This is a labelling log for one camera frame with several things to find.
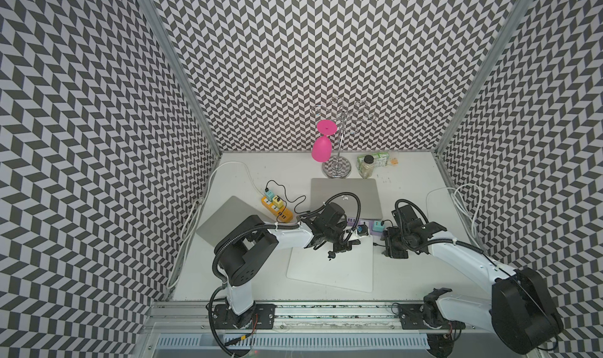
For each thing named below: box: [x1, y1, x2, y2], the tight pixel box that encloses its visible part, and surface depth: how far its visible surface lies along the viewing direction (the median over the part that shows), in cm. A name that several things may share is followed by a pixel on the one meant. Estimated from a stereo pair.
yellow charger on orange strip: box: [272, 195, 284, 209], surface depth 94 cm
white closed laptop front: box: [286, 234, 374, 293], surface depth 85 cm
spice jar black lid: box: [361, 154, 375, 179], surface depth 105 cm
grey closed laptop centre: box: [310, 177, 383, 221], surface depth 106 cm
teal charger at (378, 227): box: [372, 219, 385, 233], surface depth 88 cm
